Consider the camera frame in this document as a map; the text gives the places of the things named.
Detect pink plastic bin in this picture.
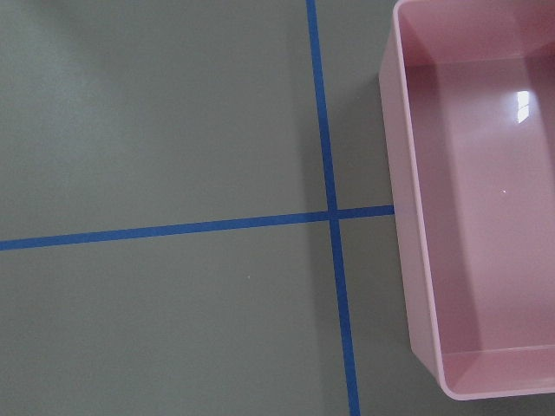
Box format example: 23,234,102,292
379,1,554,400

